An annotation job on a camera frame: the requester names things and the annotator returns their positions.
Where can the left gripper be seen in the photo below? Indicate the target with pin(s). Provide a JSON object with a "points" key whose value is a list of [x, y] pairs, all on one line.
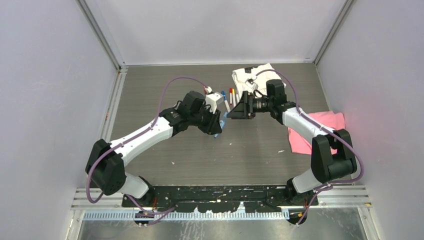
{"points": [[213, 126]]}

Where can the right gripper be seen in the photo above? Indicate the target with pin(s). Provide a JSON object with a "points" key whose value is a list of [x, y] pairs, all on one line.
{"points": [[241, 111]]}

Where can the light blue highlighter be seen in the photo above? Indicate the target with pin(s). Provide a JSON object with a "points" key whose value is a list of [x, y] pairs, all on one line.
{"points": [[222, 120]]}

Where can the white pen yellow end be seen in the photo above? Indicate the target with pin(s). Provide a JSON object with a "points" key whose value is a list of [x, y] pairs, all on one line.
{"points": [[234, 100]]}

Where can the white red marker pen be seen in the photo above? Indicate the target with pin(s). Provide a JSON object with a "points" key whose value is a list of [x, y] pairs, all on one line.
{"points": [[231, 99]]}

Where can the white blue marker pen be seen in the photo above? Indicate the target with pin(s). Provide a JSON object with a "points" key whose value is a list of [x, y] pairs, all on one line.
{"points": [[227, 105]]}

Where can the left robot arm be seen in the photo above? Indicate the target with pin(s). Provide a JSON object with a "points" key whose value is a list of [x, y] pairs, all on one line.
{"points": [[107, 161]]}

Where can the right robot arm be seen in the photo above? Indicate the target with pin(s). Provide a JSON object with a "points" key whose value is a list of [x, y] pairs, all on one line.
{"points": [[331, 157]]}

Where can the white folded cloth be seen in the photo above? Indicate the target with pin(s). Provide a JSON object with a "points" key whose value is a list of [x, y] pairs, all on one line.
{"points": [[239, 76]]}

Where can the pink cloth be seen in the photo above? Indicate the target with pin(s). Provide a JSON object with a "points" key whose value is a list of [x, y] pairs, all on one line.
{"points": [[301, 132]]}

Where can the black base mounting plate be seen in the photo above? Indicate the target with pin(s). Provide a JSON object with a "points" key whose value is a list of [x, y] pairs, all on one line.
{"points": [[221, 198]]}

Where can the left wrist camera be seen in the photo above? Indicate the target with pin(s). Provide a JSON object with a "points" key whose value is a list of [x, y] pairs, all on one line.
{"points": [[212, 99]]}

